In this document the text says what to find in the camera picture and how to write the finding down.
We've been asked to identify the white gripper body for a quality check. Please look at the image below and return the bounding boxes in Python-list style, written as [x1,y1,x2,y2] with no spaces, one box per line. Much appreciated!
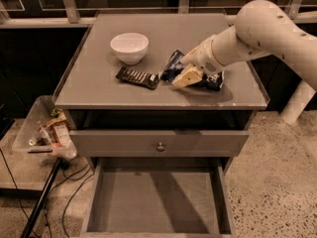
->
[191,36,224,75]

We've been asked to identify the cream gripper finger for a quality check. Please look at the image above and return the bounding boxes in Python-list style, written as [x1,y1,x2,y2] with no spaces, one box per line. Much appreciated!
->
[172,64,203,88]
[181,47,198,66]

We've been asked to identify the blue kettle chip bag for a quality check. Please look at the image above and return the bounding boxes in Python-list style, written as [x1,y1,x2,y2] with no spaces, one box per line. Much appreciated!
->
[159,50,224,91]

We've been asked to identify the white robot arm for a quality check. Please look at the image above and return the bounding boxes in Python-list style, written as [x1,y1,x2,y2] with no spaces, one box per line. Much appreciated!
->
[172,0,317,124]

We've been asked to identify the round metal drawer knob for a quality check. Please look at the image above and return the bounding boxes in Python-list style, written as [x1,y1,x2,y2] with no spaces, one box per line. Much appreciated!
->
[157,142,165,152]

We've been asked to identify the grey drawer cabinet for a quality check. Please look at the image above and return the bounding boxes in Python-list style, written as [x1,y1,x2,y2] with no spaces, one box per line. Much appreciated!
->
[53,13,270,238]

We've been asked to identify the closed grey top drawer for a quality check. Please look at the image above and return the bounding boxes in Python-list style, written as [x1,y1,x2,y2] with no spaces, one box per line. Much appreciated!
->
[70,130,249,158]

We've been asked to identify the open grey middle drawer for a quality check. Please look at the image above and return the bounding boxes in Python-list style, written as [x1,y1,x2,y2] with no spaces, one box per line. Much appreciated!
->
[80,158,238,238]

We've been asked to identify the dark striped snack bar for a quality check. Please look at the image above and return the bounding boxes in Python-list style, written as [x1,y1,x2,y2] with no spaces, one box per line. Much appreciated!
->
[116,66,159,90]

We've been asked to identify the white ceramic bowl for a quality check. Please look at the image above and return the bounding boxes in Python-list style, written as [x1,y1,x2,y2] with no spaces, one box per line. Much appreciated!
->
[110,33,150,64]

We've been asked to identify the snack packages in bin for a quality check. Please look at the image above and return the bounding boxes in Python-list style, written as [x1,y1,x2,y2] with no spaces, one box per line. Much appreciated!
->
[29,108,71,148]

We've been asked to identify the clear plastic storage bin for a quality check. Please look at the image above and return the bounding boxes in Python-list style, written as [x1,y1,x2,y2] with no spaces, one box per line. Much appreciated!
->
[12,95,77,164]

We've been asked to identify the black tripod leg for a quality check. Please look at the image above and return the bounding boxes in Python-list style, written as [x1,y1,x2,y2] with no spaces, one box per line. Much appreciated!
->
[20,158,62,238]

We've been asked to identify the white metal railing frame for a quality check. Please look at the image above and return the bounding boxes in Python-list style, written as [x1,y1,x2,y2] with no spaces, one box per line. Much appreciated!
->
[0,0,317,29]

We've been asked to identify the black floor cable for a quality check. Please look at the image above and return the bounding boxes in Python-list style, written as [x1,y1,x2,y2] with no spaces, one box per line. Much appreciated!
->
[0,147,95,238]

